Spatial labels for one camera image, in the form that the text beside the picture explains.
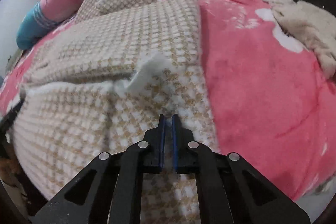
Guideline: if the beige white checked sweater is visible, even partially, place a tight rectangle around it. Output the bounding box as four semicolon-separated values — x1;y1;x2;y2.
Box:
10;0;219;224

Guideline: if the pink floral bed sheet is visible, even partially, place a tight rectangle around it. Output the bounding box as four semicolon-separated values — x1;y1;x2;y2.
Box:
0;0;336;201

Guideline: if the white fluffy blanket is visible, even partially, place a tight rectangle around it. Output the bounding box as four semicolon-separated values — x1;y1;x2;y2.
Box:
263;0;335;79

